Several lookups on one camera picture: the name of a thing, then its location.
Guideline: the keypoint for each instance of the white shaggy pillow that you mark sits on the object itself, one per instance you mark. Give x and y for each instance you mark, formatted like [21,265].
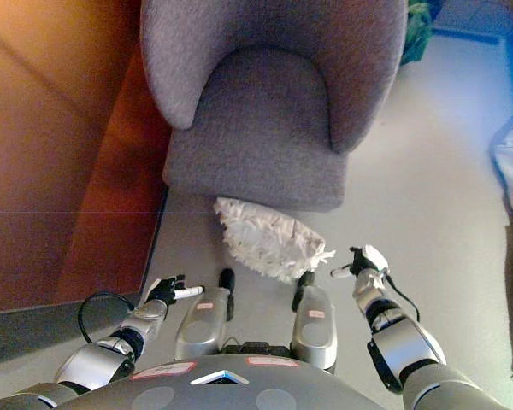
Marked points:
[265,239]

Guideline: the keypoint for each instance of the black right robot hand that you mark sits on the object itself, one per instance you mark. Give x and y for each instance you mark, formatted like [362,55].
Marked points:
[365,260]

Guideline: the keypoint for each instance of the reddish brown wooden cabinet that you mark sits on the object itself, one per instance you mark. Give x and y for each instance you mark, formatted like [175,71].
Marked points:
[60,149]

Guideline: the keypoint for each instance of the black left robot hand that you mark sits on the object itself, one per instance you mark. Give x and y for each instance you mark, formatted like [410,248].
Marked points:
[166,290]

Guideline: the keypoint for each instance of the green leafy plant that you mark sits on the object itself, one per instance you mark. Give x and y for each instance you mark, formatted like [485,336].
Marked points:
[416,30]

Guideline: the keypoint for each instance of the grey fabric armchair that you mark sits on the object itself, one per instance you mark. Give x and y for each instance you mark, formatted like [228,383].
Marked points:
[261,128]

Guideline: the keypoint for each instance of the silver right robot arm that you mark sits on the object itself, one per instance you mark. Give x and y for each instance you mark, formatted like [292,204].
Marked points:
[406,341]

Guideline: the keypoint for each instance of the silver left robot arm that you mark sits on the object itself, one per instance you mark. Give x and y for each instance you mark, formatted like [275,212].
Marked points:
[111,346]

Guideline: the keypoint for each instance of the grey robot torso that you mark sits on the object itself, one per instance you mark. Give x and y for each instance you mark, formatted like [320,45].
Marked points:
[222,388]

